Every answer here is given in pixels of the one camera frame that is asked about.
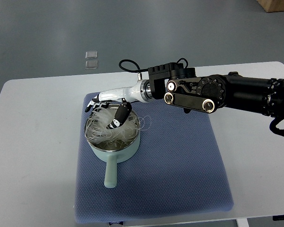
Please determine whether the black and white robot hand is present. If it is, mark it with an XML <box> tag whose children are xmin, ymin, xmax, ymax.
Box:
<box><xmin>85</xmin><ymin>81</ymin><xmax>152</xmax><ymax>129</ymax></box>

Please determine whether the white vermicelli bundle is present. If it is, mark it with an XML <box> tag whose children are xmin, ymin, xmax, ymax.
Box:
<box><xmin>84</xmin><ymin>107</ymin><xmax>152</xmax><ymax>145</ymax></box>

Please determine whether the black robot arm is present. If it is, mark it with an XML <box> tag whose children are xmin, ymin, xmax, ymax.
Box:
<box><xmin>147</xmin><ymin>62</ymin><xmax>284</xmax><ymax>137</ymax></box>

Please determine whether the mint green steel pot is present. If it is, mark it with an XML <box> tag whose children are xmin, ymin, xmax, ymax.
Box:
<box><xmin>83</xmin><ymin>104</ymin><xmax>140</xmax><ymax>188</ymax></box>

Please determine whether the upper floor metal plate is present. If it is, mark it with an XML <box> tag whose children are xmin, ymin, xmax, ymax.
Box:
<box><xmin>85</xmin><ymin>51</ymin><xmax>98</xmax><ymax>59</ymax></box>

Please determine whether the blue fabric mat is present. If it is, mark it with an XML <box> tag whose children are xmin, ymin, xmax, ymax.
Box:
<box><xmin>74</xmin><ymin>100</ymin><xmax>233</xmax><ymax>223</ymax></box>

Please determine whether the cardboard box corner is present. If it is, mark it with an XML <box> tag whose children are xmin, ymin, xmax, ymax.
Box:
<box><xmin>257</xmin><ymin>0</ymin><xmax>284</xmax><ymax>13</ymax></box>

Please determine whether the black cable loop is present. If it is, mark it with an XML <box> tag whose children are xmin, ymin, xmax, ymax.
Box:
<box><xmin>119</xmin><ymin>59</ymin><xmax>149</xmax><ymax>74</ymax></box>

